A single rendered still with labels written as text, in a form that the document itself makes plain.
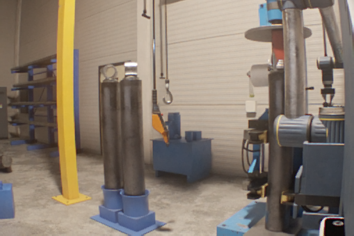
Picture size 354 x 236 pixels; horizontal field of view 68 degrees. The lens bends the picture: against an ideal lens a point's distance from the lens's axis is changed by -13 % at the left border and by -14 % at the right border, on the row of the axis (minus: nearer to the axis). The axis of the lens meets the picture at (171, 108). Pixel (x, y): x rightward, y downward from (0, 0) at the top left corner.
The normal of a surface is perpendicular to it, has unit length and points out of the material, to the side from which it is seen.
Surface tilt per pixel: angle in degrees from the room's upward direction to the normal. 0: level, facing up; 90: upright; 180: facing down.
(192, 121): 90
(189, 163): 90
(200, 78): 90
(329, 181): 90
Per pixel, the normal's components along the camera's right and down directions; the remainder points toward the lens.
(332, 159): -0.50, 0.04
